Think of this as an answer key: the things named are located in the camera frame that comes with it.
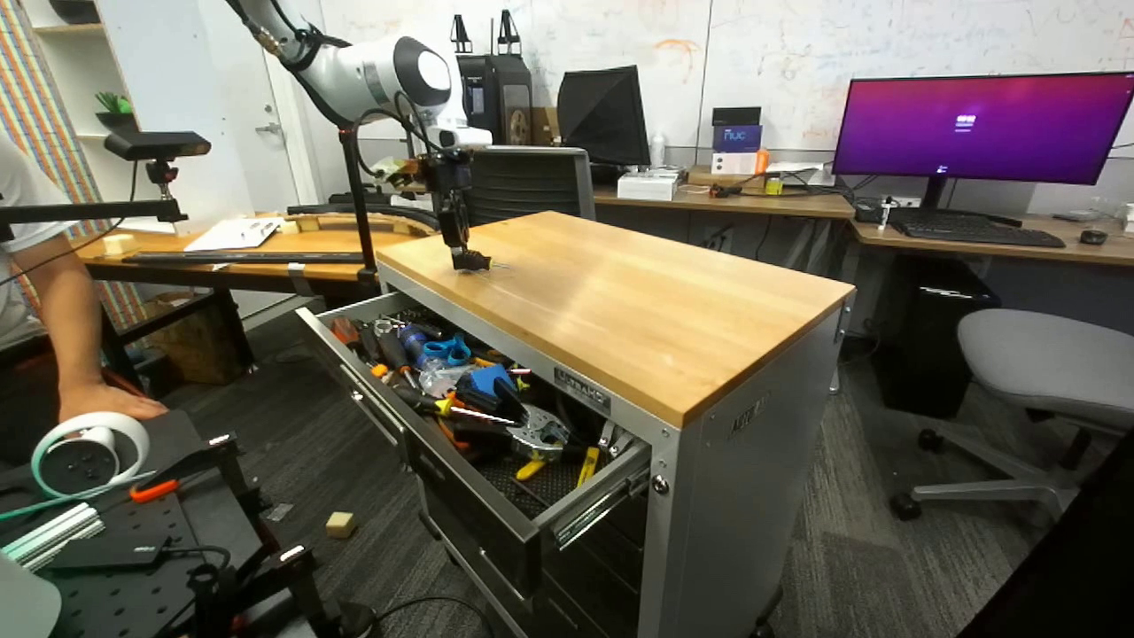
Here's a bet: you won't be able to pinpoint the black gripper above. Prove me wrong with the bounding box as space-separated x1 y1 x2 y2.
427 148 470 259

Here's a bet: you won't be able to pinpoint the small black stubby screwdriver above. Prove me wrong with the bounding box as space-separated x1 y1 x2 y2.
454 251 489 274

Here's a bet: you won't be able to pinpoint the grey top drawer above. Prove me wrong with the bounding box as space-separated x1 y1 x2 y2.
297 291 649 589

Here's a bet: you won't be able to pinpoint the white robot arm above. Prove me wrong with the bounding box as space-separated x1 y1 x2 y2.
225 0 491 269

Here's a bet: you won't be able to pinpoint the person's forearm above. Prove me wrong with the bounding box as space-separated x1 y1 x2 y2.
13 237 102 396

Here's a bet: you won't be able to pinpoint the person's hand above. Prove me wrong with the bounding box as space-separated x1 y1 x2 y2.
57 382 163 422

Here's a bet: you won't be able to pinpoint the grey mesh office chair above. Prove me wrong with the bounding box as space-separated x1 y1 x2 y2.
458 146 595 225

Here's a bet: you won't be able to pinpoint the wooden side table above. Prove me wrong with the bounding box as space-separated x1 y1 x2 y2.
63 213 434 291

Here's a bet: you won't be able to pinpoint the black computer tower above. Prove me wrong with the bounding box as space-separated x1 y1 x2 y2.
458 51 532 146

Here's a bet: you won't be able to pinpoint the black monitor back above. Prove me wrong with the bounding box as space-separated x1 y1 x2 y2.
557 68 649 168

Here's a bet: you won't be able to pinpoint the white box on desk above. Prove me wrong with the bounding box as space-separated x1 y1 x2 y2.
616 168 680 200

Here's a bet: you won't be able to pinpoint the white papers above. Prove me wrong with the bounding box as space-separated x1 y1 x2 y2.
186 214 281 251

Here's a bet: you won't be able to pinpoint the blue and white box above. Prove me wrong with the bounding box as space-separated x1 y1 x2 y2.
711 106 763 174

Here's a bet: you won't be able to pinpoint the grey tool cabinet wooden top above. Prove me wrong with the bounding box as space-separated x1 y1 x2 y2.
378 213 850 638

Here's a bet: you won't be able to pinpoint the small wooden block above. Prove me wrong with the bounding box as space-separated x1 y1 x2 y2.
321 510 356 539

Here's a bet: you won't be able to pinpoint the white tape roll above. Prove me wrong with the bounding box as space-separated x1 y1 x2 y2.
33 411 147 498

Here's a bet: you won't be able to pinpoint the black perforated breadboard table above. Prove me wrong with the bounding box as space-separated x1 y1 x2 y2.
0 415 344 638

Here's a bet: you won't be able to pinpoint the black keyboard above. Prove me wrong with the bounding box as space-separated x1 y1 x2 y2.
891 213 1061 249

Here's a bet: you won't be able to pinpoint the purple screen computer monitor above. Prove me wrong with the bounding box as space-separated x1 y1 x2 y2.
831 69 1134 183

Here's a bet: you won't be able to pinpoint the light grey swivel chair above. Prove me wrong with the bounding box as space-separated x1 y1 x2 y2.
888 309 1134 519

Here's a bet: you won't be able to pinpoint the long wooden office desk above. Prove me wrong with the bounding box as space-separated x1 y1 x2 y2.
595 183 1134 269

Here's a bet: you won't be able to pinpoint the black mouse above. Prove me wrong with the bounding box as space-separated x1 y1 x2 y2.
1077 230 1110 249

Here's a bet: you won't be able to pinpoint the black camera tripod stand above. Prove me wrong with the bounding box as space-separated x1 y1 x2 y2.
335 127 374 275

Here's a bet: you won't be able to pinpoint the blue handled tool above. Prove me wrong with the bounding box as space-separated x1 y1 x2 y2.
458 366 519 411

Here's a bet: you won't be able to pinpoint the yellow handled pliers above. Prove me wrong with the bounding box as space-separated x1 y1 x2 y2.
512 444 601 484

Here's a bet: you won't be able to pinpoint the black camera on stand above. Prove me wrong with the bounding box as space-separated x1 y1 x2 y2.
102 127 210 188

